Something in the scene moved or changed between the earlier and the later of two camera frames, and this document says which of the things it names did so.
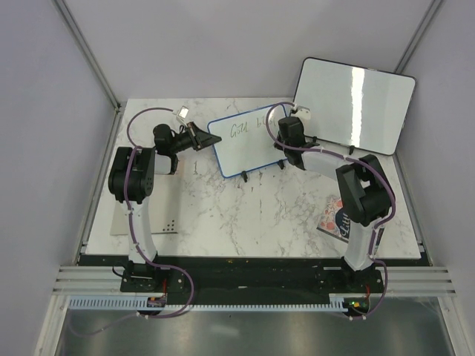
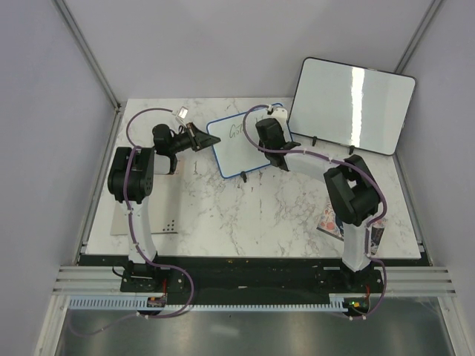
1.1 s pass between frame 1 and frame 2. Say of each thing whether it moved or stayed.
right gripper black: moved
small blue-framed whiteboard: stayed
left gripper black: stayed
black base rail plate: stayed
